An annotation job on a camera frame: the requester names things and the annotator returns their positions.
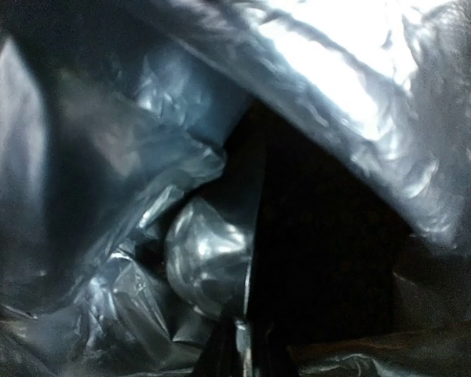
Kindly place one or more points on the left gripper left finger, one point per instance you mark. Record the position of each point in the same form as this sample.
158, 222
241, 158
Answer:
217, 355

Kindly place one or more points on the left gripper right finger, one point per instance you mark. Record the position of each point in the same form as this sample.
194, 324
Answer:
275, 360

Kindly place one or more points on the metal scoop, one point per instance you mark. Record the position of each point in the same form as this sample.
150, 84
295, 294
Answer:
210, 245

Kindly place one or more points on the dog food bag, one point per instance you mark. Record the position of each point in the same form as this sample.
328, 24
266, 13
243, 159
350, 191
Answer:
113, 114

